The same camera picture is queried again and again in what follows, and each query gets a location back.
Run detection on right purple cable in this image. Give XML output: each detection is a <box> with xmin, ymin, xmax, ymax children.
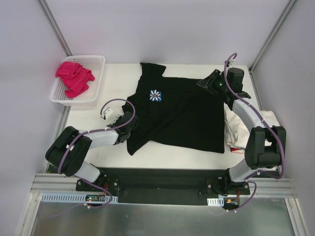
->
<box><xmin>208</xmin><ymin>52</ymin><xmax>287</xmax><ymax>217</ymax></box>

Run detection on aluminium frame post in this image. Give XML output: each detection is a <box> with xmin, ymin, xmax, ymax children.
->
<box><xmin>249</xmin><ymin>0</ymin><xmax>298</xmax><ymax>74</ymax></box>
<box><xmin>37</xmin><ymin>0</ymin><xmax>73</xmax><ymax>57</ymax></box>

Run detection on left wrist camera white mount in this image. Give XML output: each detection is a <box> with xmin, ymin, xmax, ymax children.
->
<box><xmin>100</xmin><ymin>107</ymin><xmax>121</xmax><ymax>124</ymax></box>

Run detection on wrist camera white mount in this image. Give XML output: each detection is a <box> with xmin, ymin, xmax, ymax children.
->
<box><xmin>100</xmin><ymin>107</ymin><xmax>121</xmax><ymax>124</ymax></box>
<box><xmin>226</xmin><ymin>59</ymin><xmax>235</xmax><ymax>68</ymax></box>

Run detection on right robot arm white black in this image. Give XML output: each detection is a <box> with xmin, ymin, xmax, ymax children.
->
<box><xmin>197</xmin><ymin>68</ymin><xmax>286</xmax><ymax>196</ymax></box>

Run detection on left aluminium frame post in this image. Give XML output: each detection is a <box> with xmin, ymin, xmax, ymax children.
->
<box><xmin>37</xmin><ymin>0</ymin><xmax>73</xmax><ymax>57</ymax></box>

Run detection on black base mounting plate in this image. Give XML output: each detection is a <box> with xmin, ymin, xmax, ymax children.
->
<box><xmin>75</xmin><ymin>167</ymin><xmax>252</xmax><ymax>205</ymax></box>

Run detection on purple cable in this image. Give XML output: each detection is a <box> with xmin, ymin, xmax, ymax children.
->
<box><xmin>39</xmin><ymin>98</ymin><xmax>137</xmax><ymax>218</ymax></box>
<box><xmin>208</xmin><ymin>52</ymin><xmax>287</xmax><ymax>217</ymax></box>

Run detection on black t shirt daisy logo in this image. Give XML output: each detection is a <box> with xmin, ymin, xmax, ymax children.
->
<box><xmin>122</xmin><ymin>62</ymin><xmax>224</xmax><ymax>155</ymax></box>

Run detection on red white folded shirt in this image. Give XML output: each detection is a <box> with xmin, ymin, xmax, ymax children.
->
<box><xmin>230</xmin><ymin>147</ymin><xmax>245</xmax><ymax>153</ymax></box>

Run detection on white cable duct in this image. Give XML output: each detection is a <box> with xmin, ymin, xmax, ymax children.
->
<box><xmin>207</xmin><ymin>198</ymin><xmax>224</xmax><ymax>207</ymax></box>
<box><xmin>41</xmin><ymin>193</ymin><xmax>118</xmax><ymax>204</ymax></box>

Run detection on folded white t shirt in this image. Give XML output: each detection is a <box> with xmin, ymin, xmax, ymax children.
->
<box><xmin>224</xmin><ymin>109</ymin><xmax>280</xmax><ymax>148</ymax></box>

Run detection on white plastic basket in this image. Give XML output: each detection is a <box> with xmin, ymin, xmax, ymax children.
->
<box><xmin>50</xmin><ymin>55</ymin><xmax>105</xmax><ymax>107</ymax></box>

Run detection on right aluminium frame post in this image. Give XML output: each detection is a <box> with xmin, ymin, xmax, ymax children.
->
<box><xmin>249</xmin><ymin>0</ymin><xmax>298</xmax><ymax>74</ymax></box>

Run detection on aluminium rail extrusion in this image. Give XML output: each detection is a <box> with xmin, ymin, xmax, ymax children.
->
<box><xmin>31</xmin><ymin>173</ymin><xmax>298</xmax><ymax>198</ymax></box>

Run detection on right white cable duct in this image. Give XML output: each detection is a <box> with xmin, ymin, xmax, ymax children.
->
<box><xmin>207</xmin><ymin>198</ymin><xmax>224</xmax><ymax>207</ymax></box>

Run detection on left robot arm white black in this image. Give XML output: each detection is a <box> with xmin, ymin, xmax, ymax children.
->
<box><xmin>45</xmin><ymin>112</ymin><xmax>138</xmax><ymax>191</ymax></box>

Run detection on pink t shirt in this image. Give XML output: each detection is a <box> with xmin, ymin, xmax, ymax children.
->
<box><xmin>55</xmin><ymin>61</ymin><xmax>95</xmax><ymax>98</ymax></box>

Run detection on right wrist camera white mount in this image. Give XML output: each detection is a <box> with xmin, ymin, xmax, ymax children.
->
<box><xmin>226</xmin><ymin>59</ymin><xmax>235</xmax><ymax>68</ymax></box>

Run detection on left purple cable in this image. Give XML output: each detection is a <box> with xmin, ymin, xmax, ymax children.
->
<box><xmin>39</xmin><ymin>98</ymin><xmax>137</xmax><ymax>218</ymax></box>

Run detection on left white cable duct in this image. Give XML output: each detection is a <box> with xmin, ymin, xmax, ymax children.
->
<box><xmin>41</xmin><ymin>193</ymin><xmax>118</xmax><ymax>204</ymax></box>

